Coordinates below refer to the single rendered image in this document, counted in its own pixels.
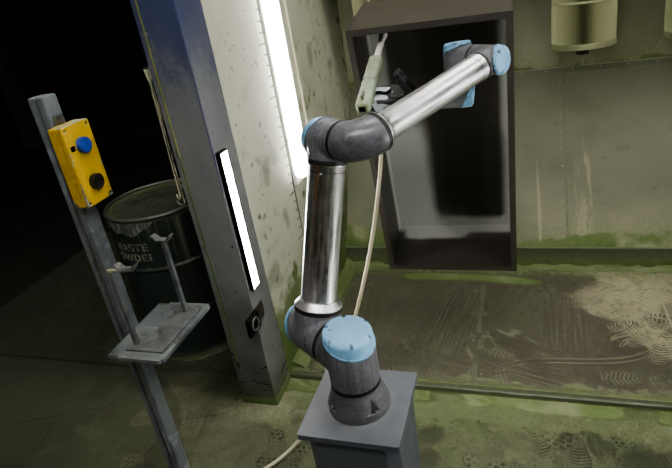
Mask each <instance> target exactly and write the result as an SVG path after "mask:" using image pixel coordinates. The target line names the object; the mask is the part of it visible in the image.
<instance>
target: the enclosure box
mask: <svg viewBox="0 0 672 468"><path fill-rule="evenodd" d="M381 33H387V38H386V40H385V42H384V45H383V49H382V53H381V56H382V61H383V67H382V71H381V75H380V79H379V82H378V86H377V87H376V88H378V87H380V86H385V85H390V84H394V85H398V84H397V83H396V82H395V80H394V79H393V73H394V71H395V70H397V69H398V68H401V70H402V71H403V72H404V73H405V74H406V75H407V77H408V78H409V79H410V80H411V81H412V82H413V83H414V85H415V86H416V87H417V88H419V87H421V86H423V85H424V84H426V83H427V82H429V81H431V80H432V79H434V78H435V77H437V76H439V75H440V74H442V73H443V72H444V60H443V46H444V45H445V44H446V43H450V42H455V41H461V40H470V41H471V44H500V45H505V46H507V48H508V49H509V51H510V56H511V61H510V66H509V68H508V70H507V72H506V73H504V74H503V75H492V76H490V77H489V78H487V79H486V80H484V81H482V82H480V83H479V84H477V85H475V95H474V104H473V105H472V106H471V107H464V108H447V109H439V110H438V111H436V112H435V113H433V114H432V115H430V116H429V117H427V118H426V119H424V120H423V121H421V122H420V123H418V124H417V125H415V126H414V127H412V128H411V129H409V130H408V131H406V132H405V133H403V134H402V135H400V136H399V137H397V138H396V139H394V144H393V146H392V148H391V149H389V150H388V151H386V152H384V153H383V168H382V180H381V190H380V199H379V207H378V208H379V213H380V218H381V223H382V229H383V234H384V239H385V244H386V249H387V255H388V260H389V265H390V269H422V270H483V271H517V245H516V173H515V101H514V30H513V0H377V1H370V2H364V3H363V4H362V6H361V7H360V9H359V11H358V12H357V14H356V15H355V17H354V18H353V20H352V21H351V23H350V24H349V26H348V27H347V29H346V31H345V35H346V40H347V46H348V51H349V56H350V61H351V67H352V72H353V77H354V82H355V88H356V93H357V97H358V94H359V91H360V87H361V84H362V81H363V77H364V74H365V71H366V67H367V64H368V60H369V57H370V56H372V55H374V54H375V51H376V47H377V44H378V40H379V34H381Z"/></svg>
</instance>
